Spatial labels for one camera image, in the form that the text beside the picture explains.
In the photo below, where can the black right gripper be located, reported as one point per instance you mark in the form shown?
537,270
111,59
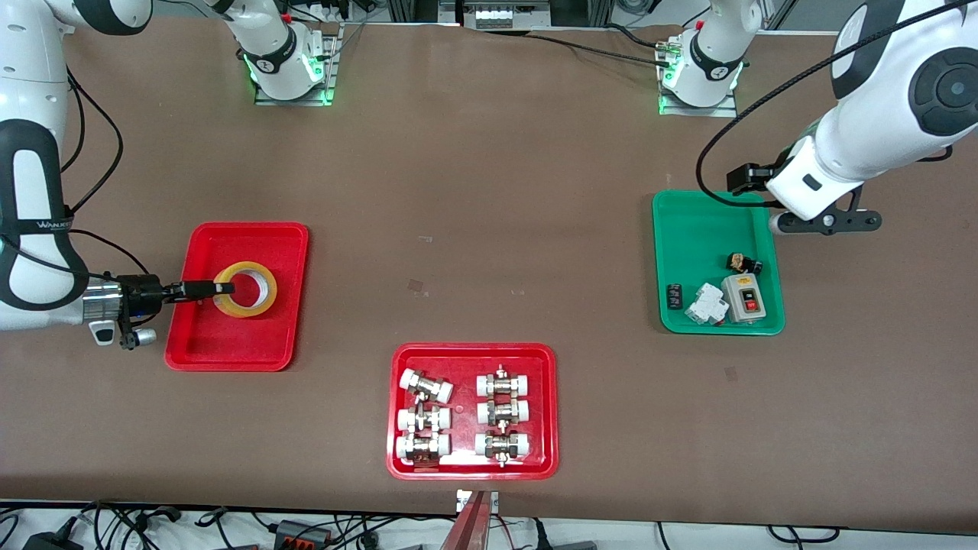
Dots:
140,292

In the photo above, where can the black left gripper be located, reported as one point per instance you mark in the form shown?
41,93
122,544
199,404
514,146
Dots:
744,178

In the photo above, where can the yellow packing tape roll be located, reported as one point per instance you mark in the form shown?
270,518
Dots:
244,312

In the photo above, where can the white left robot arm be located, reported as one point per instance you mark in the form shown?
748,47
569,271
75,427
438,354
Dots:
871,137

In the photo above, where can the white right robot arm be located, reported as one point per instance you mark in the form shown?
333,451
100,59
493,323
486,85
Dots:
34,69

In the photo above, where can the green plastic tray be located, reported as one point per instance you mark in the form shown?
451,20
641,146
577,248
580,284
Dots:
695,237

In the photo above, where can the empty red plastic tray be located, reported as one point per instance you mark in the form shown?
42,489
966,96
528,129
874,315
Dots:
244,344

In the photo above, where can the red tray with pipe fittings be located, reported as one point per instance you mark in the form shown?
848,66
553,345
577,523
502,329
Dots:
466,359

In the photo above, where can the small black brown component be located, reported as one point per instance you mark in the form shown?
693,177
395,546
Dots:
743,263

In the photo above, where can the white circuit breaker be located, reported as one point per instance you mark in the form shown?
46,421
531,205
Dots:
707,304

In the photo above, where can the black cylindrical capacitor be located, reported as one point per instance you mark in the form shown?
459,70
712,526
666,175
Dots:
674,296

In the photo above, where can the white and metal pipe fitting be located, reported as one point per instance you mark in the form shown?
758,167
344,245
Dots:
422,445
425,386
502,444
422,418
503,412
503,384

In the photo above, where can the black orange adapter box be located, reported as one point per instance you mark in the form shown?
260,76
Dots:
302,532

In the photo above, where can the black power adapter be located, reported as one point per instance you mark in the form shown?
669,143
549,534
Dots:
53,544

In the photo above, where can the grey terminal block device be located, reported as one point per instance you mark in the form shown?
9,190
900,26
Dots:
493,15

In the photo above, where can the white table edge tag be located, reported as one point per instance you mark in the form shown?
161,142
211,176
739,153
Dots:
464,500

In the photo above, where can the red and silver bar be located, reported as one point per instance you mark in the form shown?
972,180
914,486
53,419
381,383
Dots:
470,531

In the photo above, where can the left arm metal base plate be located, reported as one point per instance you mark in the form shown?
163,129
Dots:
699,111

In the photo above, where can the grey switch box red button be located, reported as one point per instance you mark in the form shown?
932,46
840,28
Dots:
745,298

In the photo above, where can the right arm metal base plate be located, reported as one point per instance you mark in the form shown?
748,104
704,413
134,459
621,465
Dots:
294,101

